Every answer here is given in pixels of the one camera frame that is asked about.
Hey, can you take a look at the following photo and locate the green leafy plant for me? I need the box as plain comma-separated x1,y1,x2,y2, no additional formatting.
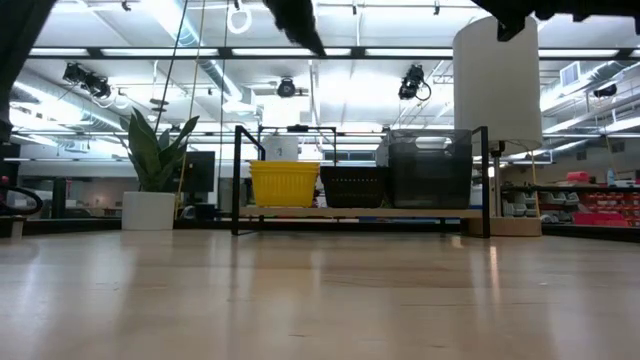
118,106,201,194

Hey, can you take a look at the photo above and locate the thin black hanging line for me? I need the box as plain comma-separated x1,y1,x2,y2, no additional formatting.
217,0,231,211

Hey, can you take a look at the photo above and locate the translucent grey plastic bin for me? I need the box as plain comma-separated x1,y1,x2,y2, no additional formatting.
388,149,474,211
386,128,474,166

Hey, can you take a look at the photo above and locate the storage rack with red bins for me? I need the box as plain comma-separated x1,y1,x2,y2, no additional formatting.
501,182,640,228

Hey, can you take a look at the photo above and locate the long thin black cable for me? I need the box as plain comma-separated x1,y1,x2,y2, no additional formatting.
153,0,190,132

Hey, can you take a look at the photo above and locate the black frame wooden board shelf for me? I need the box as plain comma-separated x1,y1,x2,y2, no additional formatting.
231,124,492,239

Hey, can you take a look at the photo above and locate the black ceiling spotlight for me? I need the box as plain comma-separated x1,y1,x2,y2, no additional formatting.
61,61,89,86
397,63,433,103
82,73,113,100
275,76,298,99

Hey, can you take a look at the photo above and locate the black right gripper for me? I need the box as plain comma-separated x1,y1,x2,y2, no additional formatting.
469,0,539,44

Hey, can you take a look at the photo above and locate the black arm base cable loop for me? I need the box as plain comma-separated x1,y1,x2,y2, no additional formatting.
0,184,45,218

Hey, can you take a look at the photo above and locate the black background monitor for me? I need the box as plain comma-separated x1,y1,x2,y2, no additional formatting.
180,150,217,194

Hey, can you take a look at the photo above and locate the white plant pot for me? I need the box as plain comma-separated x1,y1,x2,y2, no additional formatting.
121,190,178,233

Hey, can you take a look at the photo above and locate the white background container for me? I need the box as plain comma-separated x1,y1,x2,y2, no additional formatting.
262,135,300,163

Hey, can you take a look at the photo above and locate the white hanging ring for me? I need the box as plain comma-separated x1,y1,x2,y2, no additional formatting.
226,3,254,36

